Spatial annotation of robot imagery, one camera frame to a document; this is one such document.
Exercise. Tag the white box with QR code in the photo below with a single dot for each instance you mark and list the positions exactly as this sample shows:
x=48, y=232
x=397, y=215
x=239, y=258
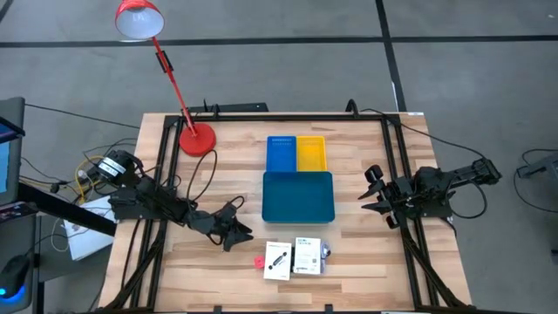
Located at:
x=305, y=250

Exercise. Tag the black stand beam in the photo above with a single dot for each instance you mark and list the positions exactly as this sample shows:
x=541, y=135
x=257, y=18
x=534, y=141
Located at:
x=65, y=207

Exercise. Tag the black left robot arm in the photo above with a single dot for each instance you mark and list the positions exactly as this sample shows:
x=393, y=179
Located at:
x=148, y=192

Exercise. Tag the black computer mouse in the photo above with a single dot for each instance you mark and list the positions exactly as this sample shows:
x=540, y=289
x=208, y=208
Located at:
x=13, y=275

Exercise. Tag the black aluminium table frame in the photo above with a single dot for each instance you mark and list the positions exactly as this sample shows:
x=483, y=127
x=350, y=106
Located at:
x=305, y=118

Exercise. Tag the small blue plastic bin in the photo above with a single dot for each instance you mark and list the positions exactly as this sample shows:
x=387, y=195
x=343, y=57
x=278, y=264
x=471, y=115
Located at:
x=281, y=157

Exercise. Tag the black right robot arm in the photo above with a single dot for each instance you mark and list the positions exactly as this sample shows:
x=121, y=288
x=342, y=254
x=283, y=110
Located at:
x=462, y=172

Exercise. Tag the large display screen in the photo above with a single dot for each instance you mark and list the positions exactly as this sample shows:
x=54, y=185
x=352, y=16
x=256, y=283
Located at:
x=11, y=152

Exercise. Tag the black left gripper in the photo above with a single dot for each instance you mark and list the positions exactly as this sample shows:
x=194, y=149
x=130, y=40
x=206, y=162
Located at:
x=209, y=224

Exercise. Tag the black power strip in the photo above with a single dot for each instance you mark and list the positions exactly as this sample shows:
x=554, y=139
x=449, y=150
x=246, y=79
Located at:
x=244, y=107

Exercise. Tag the small device with screen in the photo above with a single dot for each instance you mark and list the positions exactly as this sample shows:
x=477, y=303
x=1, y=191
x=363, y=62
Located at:
x=17, y=211

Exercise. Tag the small yellow plastic bin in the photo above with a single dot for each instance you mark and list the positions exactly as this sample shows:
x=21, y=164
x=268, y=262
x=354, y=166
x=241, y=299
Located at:
x=311, y=157

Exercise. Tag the white paper box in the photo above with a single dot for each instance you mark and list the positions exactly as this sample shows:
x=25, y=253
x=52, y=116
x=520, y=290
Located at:
x=87, y=244

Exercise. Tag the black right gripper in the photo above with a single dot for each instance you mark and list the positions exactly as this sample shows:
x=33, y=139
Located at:
x=401, y=196

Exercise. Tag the small pink block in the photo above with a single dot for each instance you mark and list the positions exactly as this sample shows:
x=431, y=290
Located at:
x=259, y=261

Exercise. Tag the red desk lamp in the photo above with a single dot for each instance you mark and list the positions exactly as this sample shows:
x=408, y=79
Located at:
x=139, y=22

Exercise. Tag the dark computer desk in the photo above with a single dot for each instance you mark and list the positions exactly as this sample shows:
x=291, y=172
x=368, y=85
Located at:
x=26, y=235

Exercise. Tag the white box with black print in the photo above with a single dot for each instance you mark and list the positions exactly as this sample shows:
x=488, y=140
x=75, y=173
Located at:
x=272, y=270

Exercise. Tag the large teal plastic bin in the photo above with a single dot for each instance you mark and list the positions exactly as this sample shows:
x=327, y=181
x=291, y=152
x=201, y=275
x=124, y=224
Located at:
x=298, y=196

